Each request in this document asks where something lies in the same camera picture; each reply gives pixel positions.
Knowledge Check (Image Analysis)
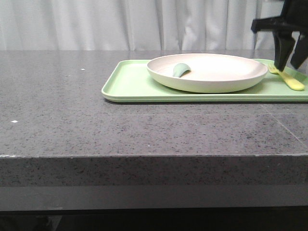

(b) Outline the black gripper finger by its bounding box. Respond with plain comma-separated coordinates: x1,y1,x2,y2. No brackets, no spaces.
272,31,295,71
290,33,308,69

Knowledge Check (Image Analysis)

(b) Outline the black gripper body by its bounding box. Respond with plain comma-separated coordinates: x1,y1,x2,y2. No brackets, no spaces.
251,0,308,33

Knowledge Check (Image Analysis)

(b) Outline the yellow plastic fork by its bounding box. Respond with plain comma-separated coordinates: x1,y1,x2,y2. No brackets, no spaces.
268,64,305,91

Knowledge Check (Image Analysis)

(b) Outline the white round plate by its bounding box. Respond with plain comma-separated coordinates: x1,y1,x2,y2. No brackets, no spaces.
147,53,268,93

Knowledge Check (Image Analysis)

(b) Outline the light green plastic spoon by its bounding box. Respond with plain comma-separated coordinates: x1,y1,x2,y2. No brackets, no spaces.
172,63,191,77

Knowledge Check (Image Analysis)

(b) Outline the light green serving tray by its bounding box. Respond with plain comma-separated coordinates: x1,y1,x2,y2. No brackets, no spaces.
102,60,308,103

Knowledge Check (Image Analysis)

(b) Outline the white pleated curtain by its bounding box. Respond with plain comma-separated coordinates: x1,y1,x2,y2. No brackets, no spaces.
0,0,283,51

